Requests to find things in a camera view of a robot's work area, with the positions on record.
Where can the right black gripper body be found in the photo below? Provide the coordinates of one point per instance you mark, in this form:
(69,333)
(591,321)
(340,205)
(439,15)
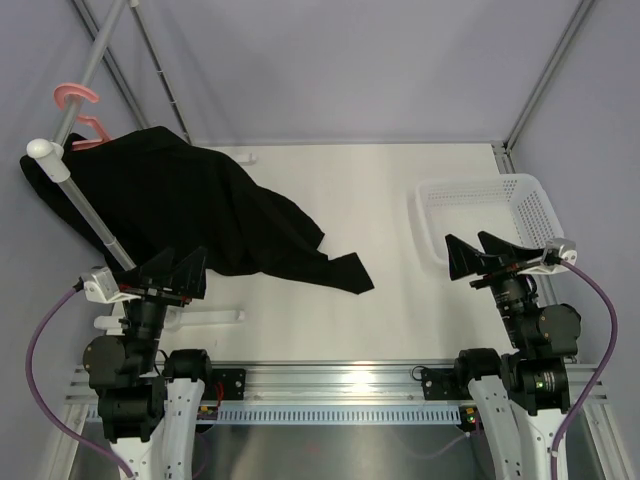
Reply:
(507,271)

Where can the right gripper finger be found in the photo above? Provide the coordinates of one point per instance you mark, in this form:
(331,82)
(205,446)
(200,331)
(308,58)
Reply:
(463,259)
(500,254)

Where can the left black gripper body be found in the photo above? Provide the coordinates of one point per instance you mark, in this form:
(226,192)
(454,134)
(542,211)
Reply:
(160,294)

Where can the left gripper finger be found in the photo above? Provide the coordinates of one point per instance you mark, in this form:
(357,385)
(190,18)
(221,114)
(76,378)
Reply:
(188,278)
(156,270)

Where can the black shirt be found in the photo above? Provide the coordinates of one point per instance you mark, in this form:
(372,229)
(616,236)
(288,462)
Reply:
(155,191)

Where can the silver white garment rack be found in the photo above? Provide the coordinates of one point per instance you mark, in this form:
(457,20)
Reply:
(48,153)

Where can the pink plastic hanger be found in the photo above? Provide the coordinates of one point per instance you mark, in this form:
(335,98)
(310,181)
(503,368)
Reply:
(66,91)

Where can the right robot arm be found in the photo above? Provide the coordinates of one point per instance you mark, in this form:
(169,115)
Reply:
(534,375)

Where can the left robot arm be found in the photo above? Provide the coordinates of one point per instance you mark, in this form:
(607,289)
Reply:
(148,417)

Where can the white perforated plastic basket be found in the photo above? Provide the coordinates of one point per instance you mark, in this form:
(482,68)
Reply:
(514,207)

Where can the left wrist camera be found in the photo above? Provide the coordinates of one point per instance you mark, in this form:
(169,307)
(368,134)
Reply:
(99,286)

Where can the aluminium mounting rail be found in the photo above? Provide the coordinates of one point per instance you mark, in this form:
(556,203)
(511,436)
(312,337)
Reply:
(360,383)

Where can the white slotted cable duct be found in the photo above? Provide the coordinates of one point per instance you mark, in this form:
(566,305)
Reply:
(332,415)

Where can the aluminium frame post right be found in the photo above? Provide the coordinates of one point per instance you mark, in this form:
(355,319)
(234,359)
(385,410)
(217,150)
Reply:
(558,55)

